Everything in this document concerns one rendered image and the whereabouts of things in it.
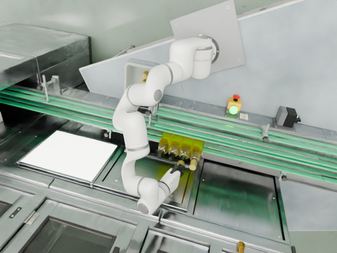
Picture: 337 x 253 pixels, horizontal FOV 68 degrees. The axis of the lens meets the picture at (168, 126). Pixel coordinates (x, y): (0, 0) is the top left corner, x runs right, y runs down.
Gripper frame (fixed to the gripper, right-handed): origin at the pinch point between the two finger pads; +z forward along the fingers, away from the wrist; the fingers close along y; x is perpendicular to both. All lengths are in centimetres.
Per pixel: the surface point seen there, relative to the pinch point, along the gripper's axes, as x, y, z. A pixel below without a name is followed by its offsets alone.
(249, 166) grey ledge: -25, -12, 43
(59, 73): 123, 5, 30
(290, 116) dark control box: -35, 24, 50
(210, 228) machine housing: -23.2, -13.6, -9.1
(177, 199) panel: -3.2, -13.1, -4.1
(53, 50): 122, 23, 27
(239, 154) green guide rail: -18.3, -2.4, 36.9
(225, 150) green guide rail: -10.8, -2.5, 35.2
